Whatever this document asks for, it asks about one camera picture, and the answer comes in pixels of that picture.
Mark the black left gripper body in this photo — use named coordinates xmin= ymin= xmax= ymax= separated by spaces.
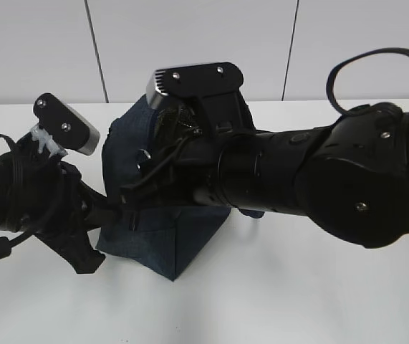
xmin=21 ymin=157 xmax=92 ymax=242

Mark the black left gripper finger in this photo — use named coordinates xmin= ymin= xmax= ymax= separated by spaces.
xmin=42 ymin=231 xmax=105 ymax=274
xmin=82 ymin=182 xmax=136 ymax=229

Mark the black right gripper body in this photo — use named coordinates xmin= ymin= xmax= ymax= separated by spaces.
xmin=120 ymin=135 xmax=223 ymax=209

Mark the dark blue lunch bag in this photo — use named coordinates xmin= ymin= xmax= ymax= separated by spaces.
xmin=95 ymin=93 xmax=266 ymax=284

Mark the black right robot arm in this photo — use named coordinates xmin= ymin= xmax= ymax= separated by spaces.
xmin=120 ymin=102 xmax=409 ymax=249

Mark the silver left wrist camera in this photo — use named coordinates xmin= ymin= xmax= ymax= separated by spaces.
xmin=33 ymin=92 xmax=100 ymax=156

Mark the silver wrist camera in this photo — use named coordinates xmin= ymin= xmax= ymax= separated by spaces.
xmin=33 ymin=92 xmax=100 ymax=156
xmin=145 ymin=62 xmax=255 ymax=137

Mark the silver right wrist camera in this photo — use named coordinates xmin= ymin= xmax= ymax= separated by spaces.
xmin=145 ymin=62 xmax=255 ymax=137

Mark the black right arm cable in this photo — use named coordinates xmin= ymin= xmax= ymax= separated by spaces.
xmin=325 ymin=47 xmax=409 ymax=118

